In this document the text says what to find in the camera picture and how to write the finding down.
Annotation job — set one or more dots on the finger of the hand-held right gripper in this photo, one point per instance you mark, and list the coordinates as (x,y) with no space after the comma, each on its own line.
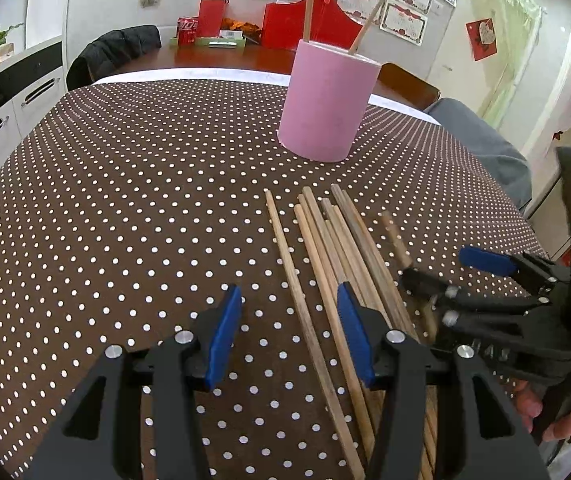
(490,310)
(485,260)

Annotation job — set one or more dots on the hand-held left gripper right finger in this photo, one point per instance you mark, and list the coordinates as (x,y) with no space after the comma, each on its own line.
(355,340)

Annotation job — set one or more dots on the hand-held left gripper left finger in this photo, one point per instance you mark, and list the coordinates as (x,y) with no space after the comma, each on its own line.
(223,340)

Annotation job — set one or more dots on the single wooden chopstick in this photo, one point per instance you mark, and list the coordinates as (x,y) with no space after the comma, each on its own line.
(308,5)
(395,240)
(365,27)

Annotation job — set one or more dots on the bunch of wooden chopsticks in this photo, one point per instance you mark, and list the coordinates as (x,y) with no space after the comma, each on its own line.
(345,245)

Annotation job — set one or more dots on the pink cup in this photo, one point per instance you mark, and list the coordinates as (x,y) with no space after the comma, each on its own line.
(320,105)

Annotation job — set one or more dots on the person's right hand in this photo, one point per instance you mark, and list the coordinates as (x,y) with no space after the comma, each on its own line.
(525,402)

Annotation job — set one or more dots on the grey cloth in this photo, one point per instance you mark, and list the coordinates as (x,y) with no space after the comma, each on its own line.
(475,140)

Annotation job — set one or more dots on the small red hanging ornament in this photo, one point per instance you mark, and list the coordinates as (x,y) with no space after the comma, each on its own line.
(558,136)

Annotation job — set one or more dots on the brown polka-dot tablecloth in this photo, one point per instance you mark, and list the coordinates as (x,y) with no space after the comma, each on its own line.
(115,210)

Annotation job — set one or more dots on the brown wooden chair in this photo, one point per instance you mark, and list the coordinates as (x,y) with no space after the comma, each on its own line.
(410,87)

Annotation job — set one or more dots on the light green curtain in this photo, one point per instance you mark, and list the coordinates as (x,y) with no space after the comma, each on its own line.
(510,35)

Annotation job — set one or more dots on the small white box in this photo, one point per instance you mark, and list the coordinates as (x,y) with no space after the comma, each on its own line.
(230,34)

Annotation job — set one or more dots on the large red gift bag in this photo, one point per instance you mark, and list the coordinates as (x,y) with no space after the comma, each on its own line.
(285,25)

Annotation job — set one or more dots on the black jacket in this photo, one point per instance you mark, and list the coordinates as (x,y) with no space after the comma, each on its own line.
(110,52)

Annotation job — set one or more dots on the red can pack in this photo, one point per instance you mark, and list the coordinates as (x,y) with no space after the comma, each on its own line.
(188,30)

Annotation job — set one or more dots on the orange snack bag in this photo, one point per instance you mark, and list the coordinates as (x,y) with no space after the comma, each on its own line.
(243,25)

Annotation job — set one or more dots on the red box on table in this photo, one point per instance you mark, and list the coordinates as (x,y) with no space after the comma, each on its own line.
(213,17)

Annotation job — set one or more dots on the red heart wall decoration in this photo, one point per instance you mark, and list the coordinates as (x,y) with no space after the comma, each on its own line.
(483,35)

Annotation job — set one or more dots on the wall of award certificates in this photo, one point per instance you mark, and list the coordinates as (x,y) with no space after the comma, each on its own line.
(405,20)

